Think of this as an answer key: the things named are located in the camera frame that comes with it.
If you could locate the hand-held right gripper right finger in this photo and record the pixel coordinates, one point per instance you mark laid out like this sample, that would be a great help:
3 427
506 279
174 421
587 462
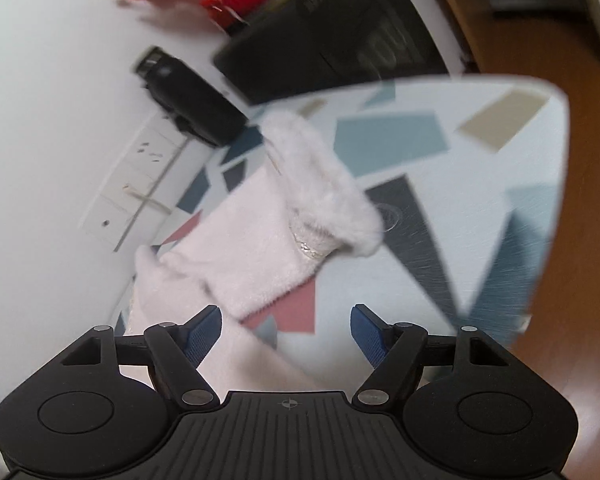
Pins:
369 332

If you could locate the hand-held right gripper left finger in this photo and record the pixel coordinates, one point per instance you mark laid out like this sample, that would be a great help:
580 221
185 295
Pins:
204 332

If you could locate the white fluffy sweater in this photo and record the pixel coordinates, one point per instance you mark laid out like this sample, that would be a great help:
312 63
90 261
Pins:
250 240

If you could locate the geometric patterned table mat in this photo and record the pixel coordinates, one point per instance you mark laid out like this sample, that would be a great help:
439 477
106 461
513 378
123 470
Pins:
395 135

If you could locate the black device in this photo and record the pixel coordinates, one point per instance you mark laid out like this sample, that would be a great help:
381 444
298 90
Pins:
195 97

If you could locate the black microwave oven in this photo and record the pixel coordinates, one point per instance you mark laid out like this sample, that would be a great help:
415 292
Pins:
330 35

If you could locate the white wall outlet panel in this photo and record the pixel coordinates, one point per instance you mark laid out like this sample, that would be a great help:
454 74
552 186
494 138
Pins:
140 170

